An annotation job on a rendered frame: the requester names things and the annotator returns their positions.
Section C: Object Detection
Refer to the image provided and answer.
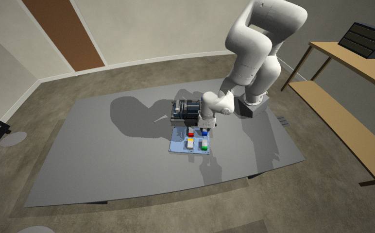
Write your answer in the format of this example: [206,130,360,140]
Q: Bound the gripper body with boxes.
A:
[197,113,216,128]

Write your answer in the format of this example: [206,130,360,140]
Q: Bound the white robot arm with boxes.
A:
[198,0,307,119]

